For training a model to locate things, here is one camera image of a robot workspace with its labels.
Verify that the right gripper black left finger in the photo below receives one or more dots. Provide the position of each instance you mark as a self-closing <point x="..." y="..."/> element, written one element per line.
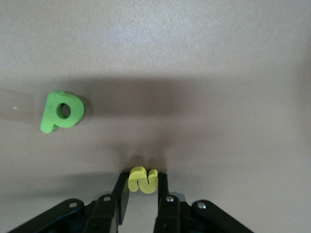
<point x="107" y="211"/>

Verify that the yellow foam letter s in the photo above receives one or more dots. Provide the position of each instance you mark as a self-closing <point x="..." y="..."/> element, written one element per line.
<point x="143" y="184"/>

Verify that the clear tape patch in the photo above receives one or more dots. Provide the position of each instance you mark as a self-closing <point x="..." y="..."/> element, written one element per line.
<point x="17" y="106"/>

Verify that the green foam letter p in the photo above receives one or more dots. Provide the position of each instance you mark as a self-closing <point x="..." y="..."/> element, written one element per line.
<point x="51" y="114"/>

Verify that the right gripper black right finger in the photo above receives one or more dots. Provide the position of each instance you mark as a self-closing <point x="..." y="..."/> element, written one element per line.
<point x="167" y="211"/>

